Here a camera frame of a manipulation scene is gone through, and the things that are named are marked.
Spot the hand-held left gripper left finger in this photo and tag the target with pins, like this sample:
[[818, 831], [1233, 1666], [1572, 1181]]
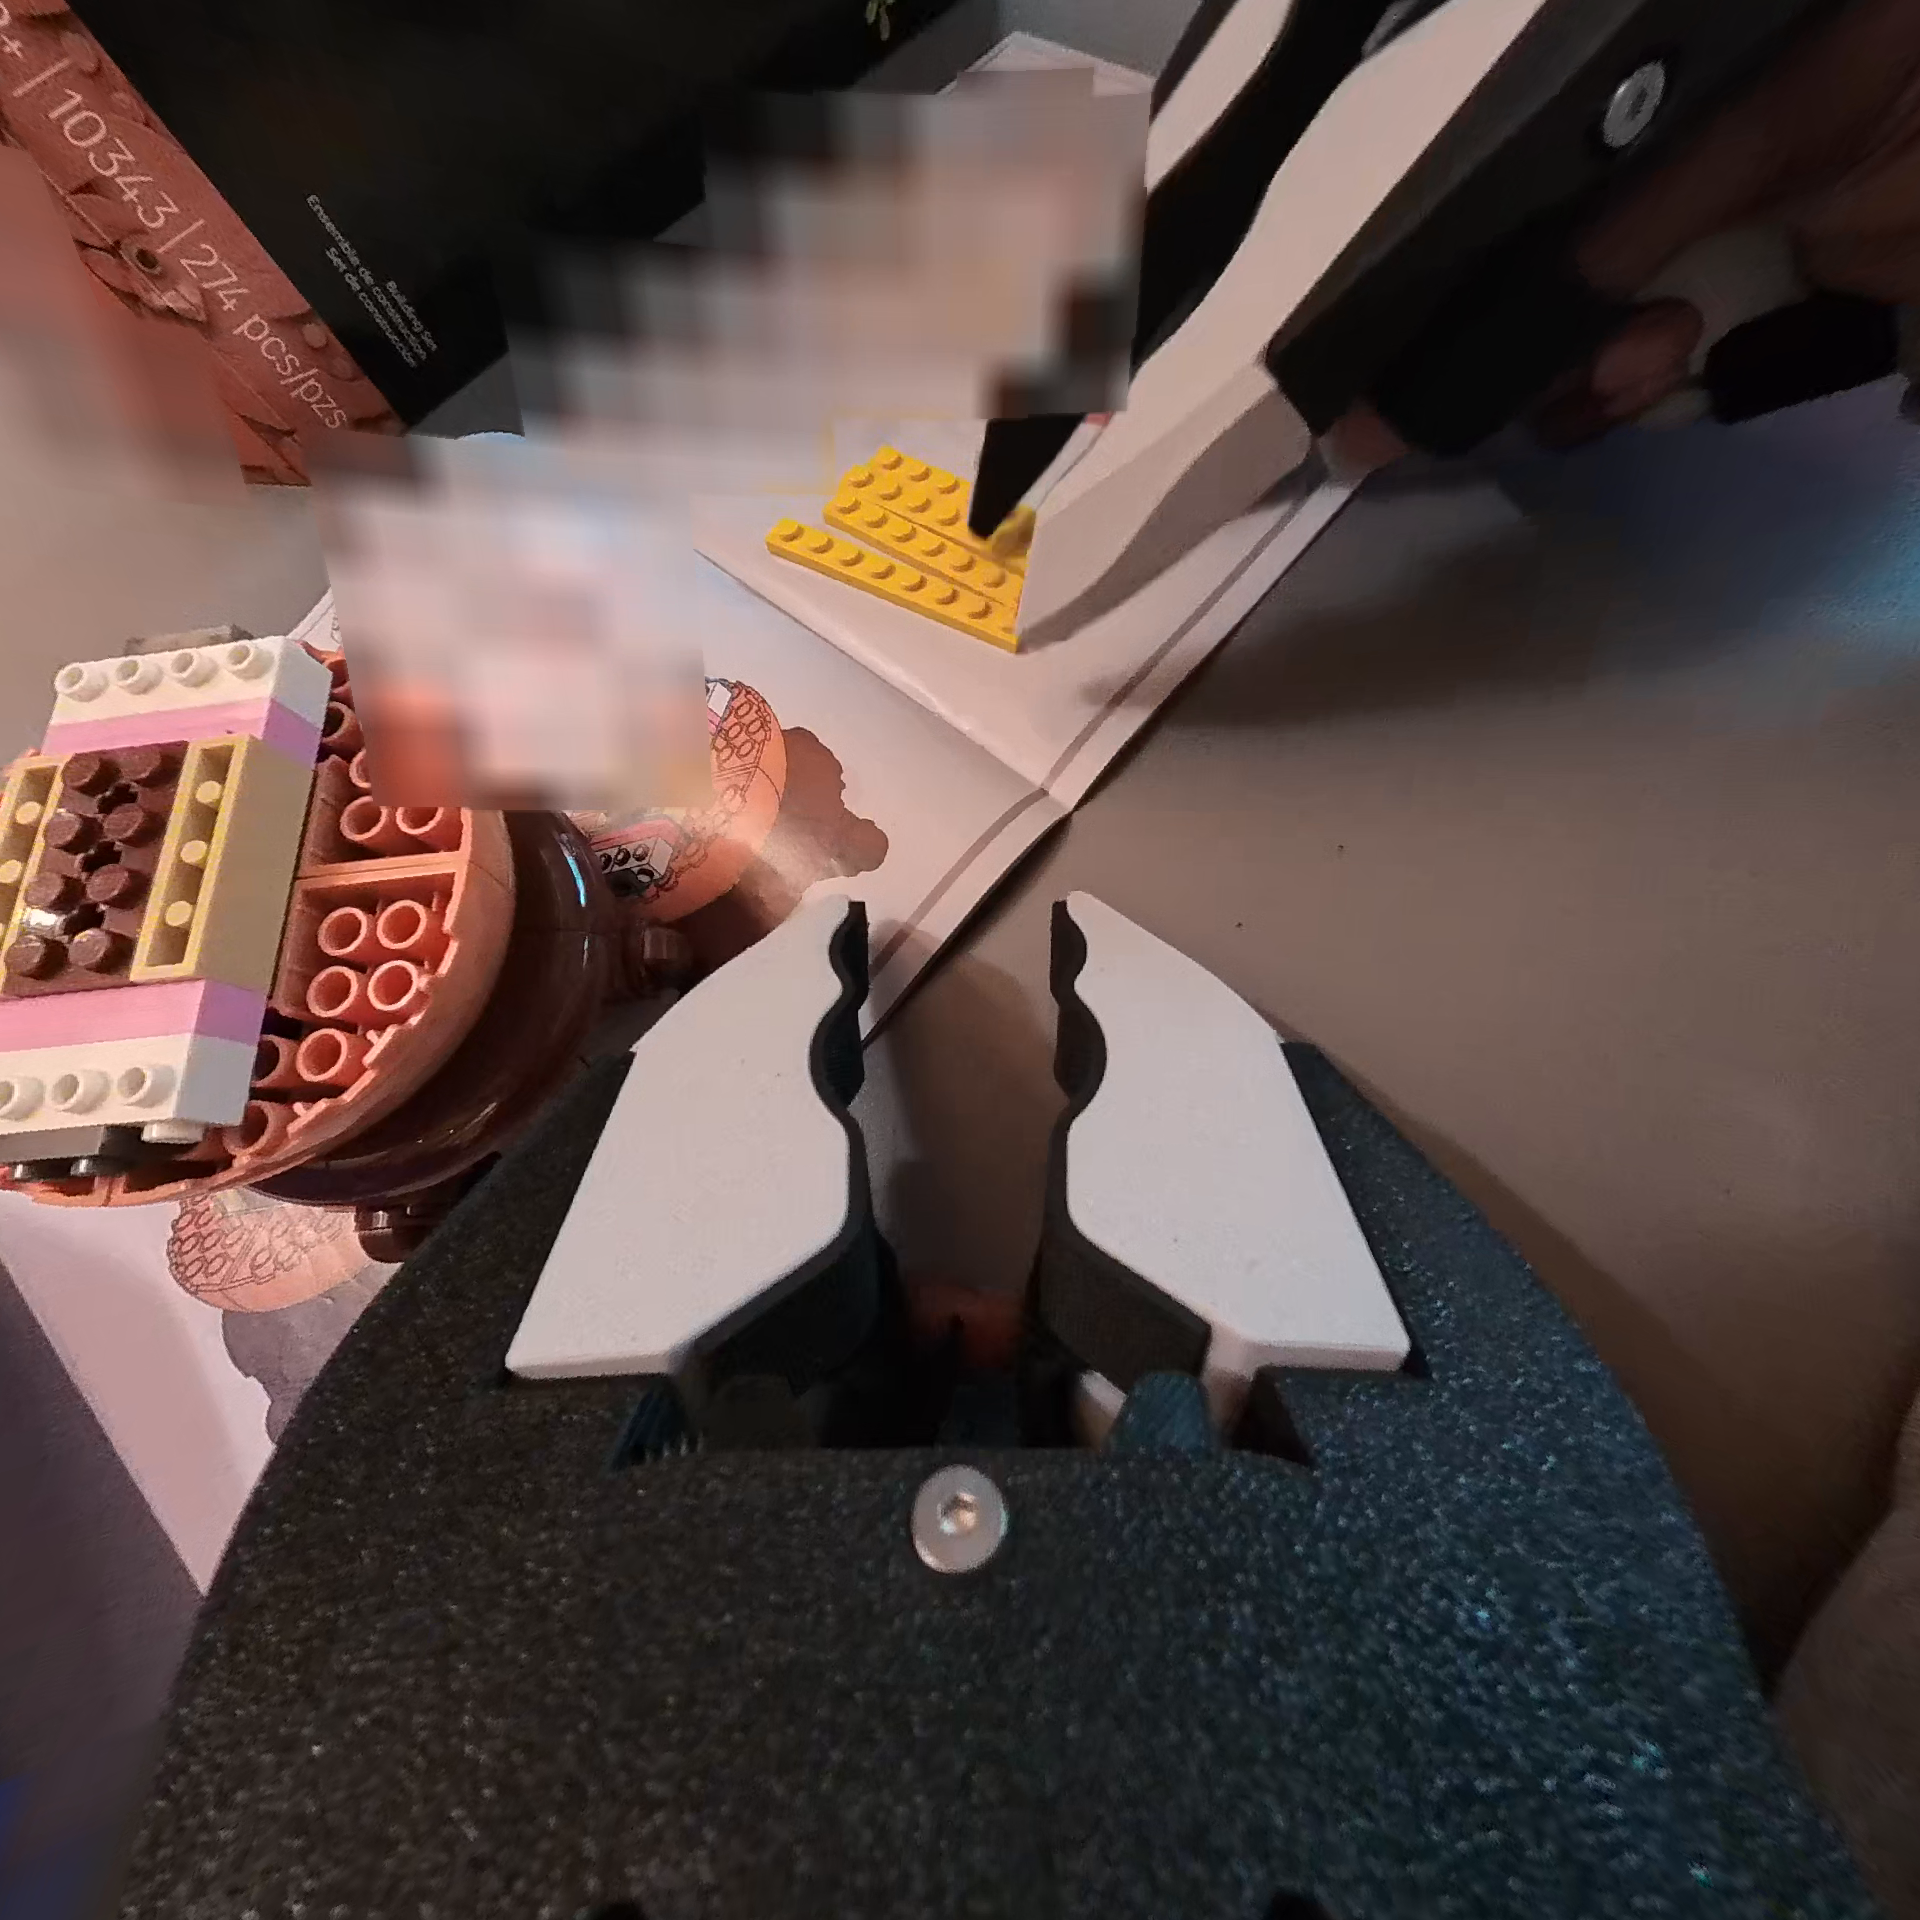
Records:
[[692, 1186]]

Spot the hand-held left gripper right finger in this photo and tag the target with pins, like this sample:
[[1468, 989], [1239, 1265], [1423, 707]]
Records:
[[1231, 1186]]

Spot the brick set instruction booklet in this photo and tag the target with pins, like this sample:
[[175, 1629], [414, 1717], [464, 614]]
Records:
[[991, 720]]

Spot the black orchid print set box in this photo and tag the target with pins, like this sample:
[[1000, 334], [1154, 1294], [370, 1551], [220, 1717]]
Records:
[[450, 181]]

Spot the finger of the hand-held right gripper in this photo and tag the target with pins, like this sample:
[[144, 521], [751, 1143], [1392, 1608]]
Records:
[[1200, 75], [1231, 391]]

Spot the brick flowerpot model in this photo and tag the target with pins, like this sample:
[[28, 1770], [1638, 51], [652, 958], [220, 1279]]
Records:
[[362, 961]]

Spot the yellow long brick plate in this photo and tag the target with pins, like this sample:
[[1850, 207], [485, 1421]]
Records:
[[872, 585], [893, 541], [916, 489]]

